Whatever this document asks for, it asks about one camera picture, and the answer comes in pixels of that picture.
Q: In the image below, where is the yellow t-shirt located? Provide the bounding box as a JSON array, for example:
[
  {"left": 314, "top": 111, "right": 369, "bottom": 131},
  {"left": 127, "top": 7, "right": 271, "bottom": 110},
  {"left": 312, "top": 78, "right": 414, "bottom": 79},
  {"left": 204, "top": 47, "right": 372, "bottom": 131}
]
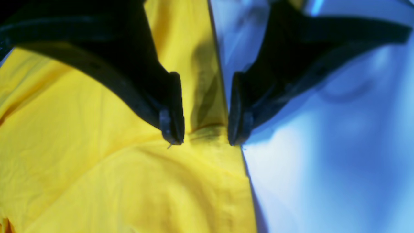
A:
[{"left": 0, "top": 0, "right": 257, "bottom": 233}]

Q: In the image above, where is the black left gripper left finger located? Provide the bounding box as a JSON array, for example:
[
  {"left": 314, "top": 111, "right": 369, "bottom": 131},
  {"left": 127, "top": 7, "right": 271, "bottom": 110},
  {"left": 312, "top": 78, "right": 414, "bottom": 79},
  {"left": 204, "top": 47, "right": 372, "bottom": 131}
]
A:
[{"left": 0, "top": 0, "right": 185, "bottom": 145}]

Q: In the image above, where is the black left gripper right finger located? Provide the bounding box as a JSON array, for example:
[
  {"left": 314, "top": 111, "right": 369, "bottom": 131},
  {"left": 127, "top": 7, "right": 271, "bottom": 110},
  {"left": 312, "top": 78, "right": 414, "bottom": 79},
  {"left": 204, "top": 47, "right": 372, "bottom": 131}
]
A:
[{"left": 228, "top": 0, "right": 413, "bottom": 146}]

